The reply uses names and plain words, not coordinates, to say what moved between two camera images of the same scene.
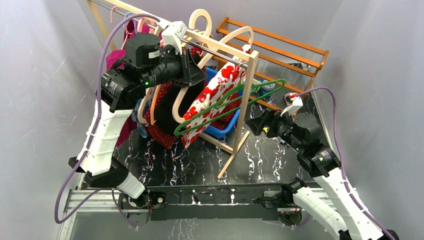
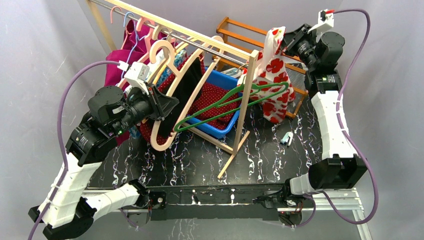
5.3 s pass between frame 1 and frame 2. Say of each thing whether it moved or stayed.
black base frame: stayed
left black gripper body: moved
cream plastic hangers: moved
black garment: stayed
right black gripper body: moved
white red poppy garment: moved
